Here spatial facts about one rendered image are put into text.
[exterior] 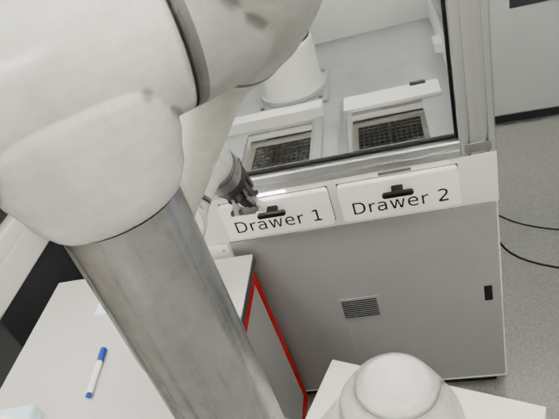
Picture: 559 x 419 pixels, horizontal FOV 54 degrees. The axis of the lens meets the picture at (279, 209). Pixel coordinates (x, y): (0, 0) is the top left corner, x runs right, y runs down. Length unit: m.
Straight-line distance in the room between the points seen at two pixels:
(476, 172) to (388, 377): 0.75
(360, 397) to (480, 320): 1.07
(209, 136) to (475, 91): 0.75
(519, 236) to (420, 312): 0.93
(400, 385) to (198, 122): 0.40
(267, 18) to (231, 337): 0.28
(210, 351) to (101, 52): 0.27
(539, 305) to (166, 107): 2.00
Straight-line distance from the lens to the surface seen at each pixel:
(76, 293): 1.71
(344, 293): 1.64
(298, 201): 1.39
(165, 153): 0.39
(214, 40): 0.37
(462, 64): 1.25
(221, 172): 0.95
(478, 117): 1.31
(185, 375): 0.50
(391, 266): 1.56
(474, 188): 1.42
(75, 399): 1.43
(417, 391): 0.72
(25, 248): 1.83
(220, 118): 0.63
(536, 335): 2.18
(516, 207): 2.67
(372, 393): 0.72
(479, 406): 1.04
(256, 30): 0.38
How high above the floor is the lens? 1.71
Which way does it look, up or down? 36 degrees down
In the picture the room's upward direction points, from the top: 20 degrees counter-clockwise
